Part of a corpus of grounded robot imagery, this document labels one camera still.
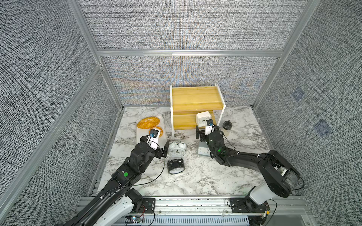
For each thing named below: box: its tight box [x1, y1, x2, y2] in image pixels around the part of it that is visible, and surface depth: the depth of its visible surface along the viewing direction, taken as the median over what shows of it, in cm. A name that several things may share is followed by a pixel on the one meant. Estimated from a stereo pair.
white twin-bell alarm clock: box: [168, 140, 187, 158], surface depth 86 cm
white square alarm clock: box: [196, 111, 212, 127], surface depth 85 cm
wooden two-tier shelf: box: [169, 83, 227, 140], surface depth 81 cm
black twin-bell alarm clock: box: [166, 158, 186, 176], surface depth 80 cm
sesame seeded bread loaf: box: [137, 116, 161, 130], surface depth 106 cm
